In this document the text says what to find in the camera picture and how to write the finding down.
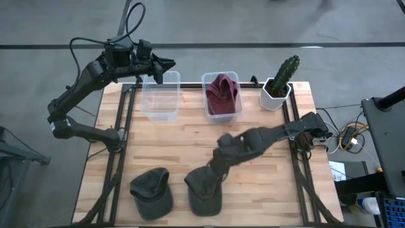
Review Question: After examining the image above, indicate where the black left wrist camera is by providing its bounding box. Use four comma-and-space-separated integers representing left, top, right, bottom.
137, 39, 153, 61

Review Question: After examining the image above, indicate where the green cactus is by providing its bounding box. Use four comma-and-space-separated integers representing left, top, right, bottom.
271, 54, 301, 98

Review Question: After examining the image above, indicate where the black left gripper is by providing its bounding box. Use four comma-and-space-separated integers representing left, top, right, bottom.
131, 52, 177, 85

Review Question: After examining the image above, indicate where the black equipment stand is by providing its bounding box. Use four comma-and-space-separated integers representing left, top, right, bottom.
360, 85, 405, 198

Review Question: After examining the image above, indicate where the white bottle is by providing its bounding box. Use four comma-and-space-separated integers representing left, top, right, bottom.
357, 196, 380, 216

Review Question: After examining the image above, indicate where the black metal table frame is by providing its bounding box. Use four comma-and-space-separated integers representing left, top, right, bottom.
75, 75, 344, 227

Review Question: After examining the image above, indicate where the black tripod stand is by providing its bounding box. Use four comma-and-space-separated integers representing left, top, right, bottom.
0, 125, 51, 222

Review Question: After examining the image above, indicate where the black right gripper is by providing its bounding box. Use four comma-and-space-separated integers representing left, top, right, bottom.
206, 147, 234, 185

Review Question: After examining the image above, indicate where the white paper sheet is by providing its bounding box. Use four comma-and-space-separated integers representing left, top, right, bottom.
328, 160, 347, 182

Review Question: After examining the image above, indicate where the clear plastic bin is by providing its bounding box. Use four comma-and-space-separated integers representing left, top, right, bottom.
139, 70, 181, 123
201, 71, 244, 125

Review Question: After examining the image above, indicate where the black cable bundle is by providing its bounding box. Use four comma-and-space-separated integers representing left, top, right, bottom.
315, 106, 382, 174

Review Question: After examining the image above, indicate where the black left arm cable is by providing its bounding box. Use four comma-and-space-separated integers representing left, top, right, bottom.
65, 2, 147, 92

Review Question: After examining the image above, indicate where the dark green cap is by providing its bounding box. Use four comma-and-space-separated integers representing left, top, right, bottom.
129, 167, 174, 222
184, 165, 224, 217

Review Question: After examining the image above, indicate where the white hexagonal plant pot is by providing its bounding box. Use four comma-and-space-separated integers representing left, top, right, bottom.
259, 77, 292, 112

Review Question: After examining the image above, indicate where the yellow cable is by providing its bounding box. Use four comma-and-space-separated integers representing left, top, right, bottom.
339, 123, 370, 151

